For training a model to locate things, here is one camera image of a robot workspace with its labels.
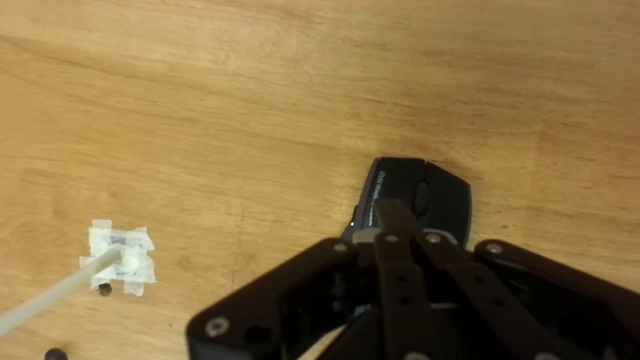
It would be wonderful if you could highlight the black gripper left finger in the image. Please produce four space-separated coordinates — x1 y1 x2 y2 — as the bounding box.
184 196 436 360

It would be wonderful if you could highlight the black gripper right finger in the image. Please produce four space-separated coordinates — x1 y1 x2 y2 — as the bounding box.
415 230 640 360

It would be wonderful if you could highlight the black computer mouse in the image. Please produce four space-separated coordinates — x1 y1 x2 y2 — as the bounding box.
339 156 474 249

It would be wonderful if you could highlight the white stick with tape base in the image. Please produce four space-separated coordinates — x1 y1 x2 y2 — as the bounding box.
0 216 160 337

